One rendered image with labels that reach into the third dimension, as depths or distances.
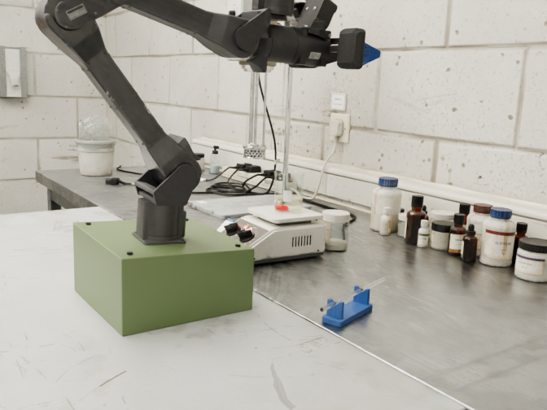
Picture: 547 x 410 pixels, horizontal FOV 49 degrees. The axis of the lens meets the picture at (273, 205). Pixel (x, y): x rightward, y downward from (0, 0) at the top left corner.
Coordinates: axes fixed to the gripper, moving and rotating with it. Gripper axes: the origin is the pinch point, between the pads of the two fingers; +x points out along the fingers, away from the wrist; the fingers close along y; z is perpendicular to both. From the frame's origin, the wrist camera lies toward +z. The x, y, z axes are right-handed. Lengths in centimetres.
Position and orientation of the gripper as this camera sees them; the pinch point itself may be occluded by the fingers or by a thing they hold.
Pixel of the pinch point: (347, 52)
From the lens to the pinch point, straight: 106.7
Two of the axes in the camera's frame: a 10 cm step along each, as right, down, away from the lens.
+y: -5.2, -2.0, 8.3
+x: 8.5, -0.4, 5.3
